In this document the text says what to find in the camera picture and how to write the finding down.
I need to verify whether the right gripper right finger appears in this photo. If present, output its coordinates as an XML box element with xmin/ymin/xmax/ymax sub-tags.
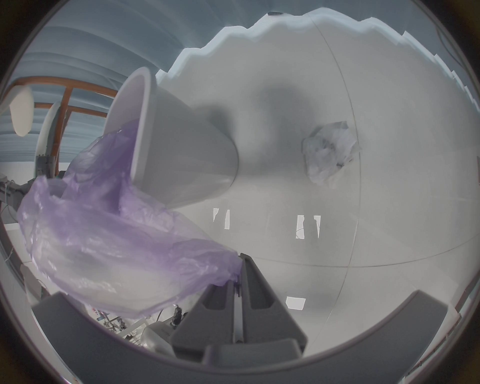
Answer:
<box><xmin>239</xmin><ymin>253</ymin><xmax>309</xmax><ymax>357</ymax></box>

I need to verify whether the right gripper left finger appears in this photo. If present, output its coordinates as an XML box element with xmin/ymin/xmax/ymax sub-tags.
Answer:
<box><xmin>170</xmin><ymin>279</ymin><xmax>241</xmax><ymax>364</ymax></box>

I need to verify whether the purple plastic bag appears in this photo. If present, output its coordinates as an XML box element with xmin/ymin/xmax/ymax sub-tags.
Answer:
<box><xmin>17</xmin><ymin>119</ymin><xmax>243</xmax><ymax>318</ymax></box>

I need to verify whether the white trash bin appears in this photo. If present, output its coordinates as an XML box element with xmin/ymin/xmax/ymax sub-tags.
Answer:
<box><xmin>103</xmin><ymin>67</ymin><xmax>241</xmax><ymax>211</ymax></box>

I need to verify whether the crumpled clear plastic wrapper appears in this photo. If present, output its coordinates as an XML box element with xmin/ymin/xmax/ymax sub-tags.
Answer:
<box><xmin>302</xmin><ymin>120</ymin><xmax>361</xmax><ymax>187</ymax></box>

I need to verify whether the white chair with wooden legs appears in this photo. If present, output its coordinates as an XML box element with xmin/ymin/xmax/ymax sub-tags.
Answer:
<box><xmin>7</xmin><ymin>75</ymin><xmax>119</xmax><ymax>178</ymax></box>

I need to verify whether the pale blue curtain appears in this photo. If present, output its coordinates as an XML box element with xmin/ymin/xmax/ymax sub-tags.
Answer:
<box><xmin>3</xmin><ymin>0</ymin><xmax>479</xmax><ymax>179</ymax></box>

